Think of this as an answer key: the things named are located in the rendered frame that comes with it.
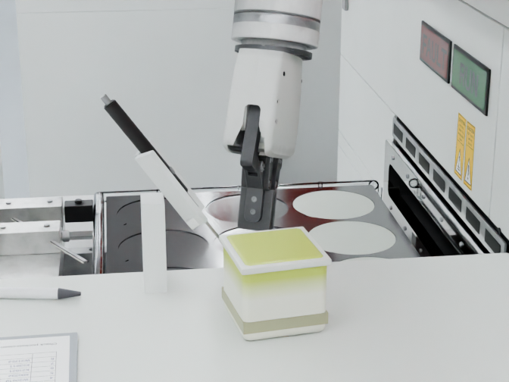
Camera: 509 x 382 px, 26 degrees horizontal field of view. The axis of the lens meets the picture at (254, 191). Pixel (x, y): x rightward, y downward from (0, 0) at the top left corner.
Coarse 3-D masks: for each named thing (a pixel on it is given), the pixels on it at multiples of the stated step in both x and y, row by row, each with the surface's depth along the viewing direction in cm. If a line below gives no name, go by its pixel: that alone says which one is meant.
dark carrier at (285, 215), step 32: (224, 192) 141; (288, 192) 141; (352, 192) 141; (128, 224) 131; (224, 224) 130; (288, 224) 130; (320, 224) 130; (384, 224) 130; (128, 256) 122; (192, 256) 122; (352, 256) 122; (384, 256) 122; (416, 256) 122
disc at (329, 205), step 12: (324, 192) 141; (336, 192) 141; (348, 192) 141; (300, 204) 137; (312, 204) 137; (324, 204) 137; (336, 204) 137; (348, 204) 137; (360, 204) 137; (372, 204) 137; (312, 216) 133; (324, 216) 133; (336, 216) 133; (348, 216) 133; (360, 216) 133
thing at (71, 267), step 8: (72, 248) 137; (80, 248) 137; (88, 248) 137; (64, 256) 135; (88, 256) 135; (64, 264) 135; (72, 264) 135; (80, 264) 136; (88, 264) 136; (64, 272) 136; (72, 272) 136; (80, 272) 136; (88, 272) 136
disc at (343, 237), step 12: (324, 228) 129; (336, 228) 129; (348, 228) 129; (360, 228) 129; (372, 228) 129; (384, 228) 129; (324, 240) 126; (336, 240) 126; (348, 240) 126; (360, 240) 126; (372, 240) 126; (384, 240) 126; (336, 252) 123; (348, 252) 123; (360, 252) 123; (372, 252) 123
